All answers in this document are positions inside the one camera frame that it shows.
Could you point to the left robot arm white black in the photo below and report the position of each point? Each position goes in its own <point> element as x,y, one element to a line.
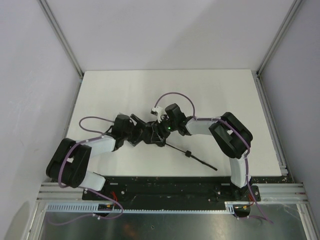
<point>69,164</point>

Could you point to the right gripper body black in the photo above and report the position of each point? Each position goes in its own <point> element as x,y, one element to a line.
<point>162,129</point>

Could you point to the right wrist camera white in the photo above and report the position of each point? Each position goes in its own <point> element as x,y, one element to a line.
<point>159,112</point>

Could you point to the right aluminium corner post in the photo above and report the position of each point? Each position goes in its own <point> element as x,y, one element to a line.
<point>280,34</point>

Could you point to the aluminium frame crossbar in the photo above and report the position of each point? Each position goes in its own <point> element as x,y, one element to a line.
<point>284,193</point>

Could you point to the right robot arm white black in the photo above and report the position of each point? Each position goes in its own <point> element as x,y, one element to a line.
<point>232,137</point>

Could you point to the left aluminium corner post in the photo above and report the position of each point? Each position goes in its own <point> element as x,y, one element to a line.
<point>48,13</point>

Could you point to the aluminium corner post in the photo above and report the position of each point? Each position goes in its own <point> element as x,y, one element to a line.
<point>280,34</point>
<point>48,13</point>

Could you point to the black folding umbrella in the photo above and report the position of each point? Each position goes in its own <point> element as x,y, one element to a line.
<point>187,153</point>

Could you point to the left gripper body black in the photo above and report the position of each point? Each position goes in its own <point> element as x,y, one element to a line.
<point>139,131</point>

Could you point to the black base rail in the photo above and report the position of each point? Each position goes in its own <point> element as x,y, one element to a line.
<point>173,193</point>

